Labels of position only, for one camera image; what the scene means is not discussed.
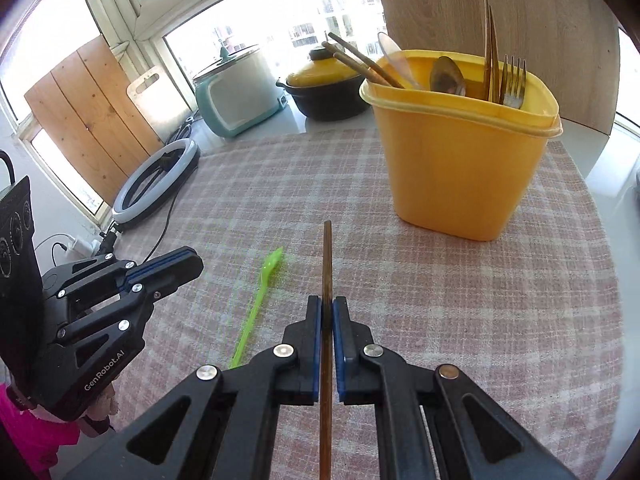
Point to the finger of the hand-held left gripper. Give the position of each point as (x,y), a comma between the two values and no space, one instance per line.
(125,310)
(170,262)

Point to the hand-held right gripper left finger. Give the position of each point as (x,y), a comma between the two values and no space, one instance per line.
(314,345)

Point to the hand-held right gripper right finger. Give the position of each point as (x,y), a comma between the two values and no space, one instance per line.
(341,345)

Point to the green plastic spoon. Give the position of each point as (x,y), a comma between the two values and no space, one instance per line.
(255,310)

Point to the brown wooden chopstick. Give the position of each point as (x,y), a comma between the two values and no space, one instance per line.
(486,50)
(362,57)
(495,60)
(327,260)
(350,61)

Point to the yellow plastic utensil container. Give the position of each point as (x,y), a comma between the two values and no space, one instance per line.
(450,170)

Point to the metal spoon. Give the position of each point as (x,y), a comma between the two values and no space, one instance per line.
(447,77)

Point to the clear plastic spoon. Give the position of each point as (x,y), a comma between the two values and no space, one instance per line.
(395,60)

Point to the metal fork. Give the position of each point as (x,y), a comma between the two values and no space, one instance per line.
(514,90)

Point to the person's left hand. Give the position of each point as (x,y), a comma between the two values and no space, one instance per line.
(100,410)

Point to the pink checked tablecloth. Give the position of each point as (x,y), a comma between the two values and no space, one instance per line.
(450,310)

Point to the pink garment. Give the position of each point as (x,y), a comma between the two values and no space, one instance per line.
(30,435)

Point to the white cutting board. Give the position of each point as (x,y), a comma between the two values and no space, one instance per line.
(160,105)

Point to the brown wooden plank panel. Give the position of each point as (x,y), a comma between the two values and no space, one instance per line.
(85,110)

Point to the teal and white cooker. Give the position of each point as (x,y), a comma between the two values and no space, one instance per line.
(235,95)

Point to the black casserole pot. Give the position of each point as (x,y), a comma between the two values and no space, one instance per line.
(330,102)

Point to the yellow pot lid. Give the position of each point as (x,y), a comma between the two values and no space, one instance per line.
(325,67)

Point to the light wooden board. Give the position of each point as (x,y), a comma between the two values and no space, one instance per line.
(550,20)

